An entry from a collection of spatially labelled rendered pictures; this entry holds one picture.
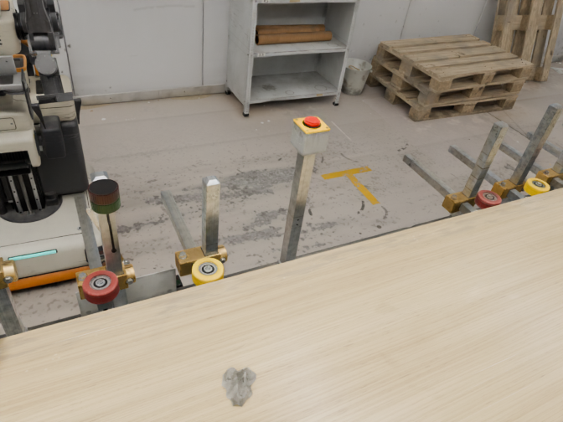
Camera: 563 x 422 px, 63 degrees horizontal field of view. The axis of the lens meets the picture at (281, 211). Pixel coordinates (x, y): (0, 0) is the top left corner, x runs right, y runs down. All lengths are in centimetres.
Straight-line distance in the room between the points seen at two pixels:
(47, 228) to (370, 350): 165
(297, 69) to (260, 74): 37
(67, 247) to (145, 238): 51
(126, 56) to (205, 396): 313
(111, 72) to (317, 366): 315
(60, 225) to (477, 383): 183
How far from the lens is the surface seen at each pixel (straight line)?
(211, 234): 122
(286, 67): 428
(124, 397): 99
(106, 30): 372
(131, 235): 262
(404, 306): 120
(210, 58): 398
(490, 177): 201
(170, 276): 134
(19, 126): 197
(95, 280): 118
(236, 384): 97
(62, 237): 225
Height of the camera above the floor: 176
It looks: 39 degrees down
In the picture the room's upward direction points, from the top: 9 degrees clockwise
